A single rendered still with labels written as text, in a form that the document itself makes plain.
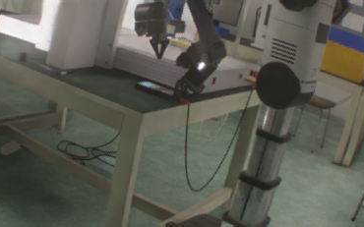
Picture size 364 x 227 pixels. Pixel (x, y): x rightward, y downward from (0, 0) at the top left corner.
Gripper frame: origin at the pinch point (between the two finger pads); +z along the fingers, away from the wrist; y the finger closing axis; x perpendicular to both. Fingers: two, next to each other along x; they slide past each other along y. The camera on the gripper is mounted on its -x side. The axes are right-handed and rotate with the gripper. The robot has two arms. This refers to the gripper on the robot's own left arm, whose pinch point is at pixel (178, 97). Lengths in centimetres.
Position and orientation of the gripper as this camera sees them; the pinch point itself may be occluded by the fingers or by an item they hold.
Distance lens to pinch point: 196.5
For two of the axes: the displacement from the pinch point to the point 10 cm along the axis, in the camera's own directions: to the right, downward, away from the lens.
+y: -4.8, 1.1, -8.7
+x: 6.2, 7.4, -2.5
